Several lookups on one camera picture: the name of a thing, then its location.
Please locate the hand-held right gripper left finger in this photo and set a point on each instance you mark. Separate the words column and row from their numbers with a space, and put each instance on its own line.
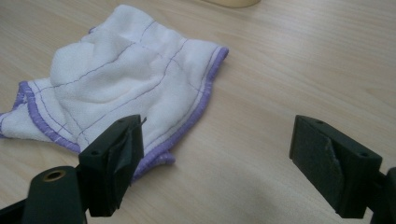
column 113, row 161

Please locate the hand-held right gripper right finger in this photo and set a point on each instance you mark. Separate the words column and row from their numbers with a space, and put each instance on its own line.
column 327, row 155

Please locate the white cloth with purple edge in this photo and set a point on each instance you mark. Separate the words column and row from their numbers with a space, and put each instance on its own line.
column 124, row 77

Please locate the white towel rack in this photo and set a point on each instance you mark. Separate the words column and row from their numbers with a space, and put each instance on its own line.
column 233, row 2

